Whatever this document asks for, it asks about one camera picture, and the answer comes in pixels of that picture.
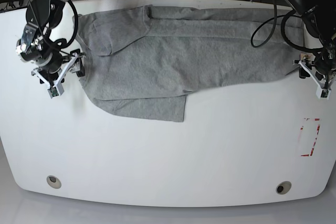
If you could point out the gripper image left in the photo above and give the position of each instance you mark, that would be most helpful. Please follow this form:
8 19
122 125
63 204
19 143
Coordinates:
54 69

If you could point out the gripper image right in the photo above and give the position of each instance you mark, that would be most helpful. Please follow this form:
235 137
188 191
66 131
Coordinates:
312 66

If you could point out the grey T-shirt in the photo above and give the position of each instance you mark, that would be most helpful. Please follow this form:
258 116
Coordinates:
143 62

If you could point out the red tape rectangle marking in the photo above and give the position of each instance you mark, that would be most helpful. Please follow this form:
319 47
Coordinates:
308 136

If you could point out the left table cable grommet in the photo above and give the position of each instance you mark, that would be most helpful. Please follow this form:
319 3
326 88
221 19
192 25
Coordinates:
53 182

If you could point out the table cable grommet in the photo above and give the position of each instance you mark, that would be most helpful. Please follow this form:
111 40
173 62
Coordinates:
283 187
53 182

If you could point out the right table cable grommet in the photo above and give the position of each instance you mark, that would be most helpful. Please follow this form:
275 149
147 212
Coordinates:
283 187

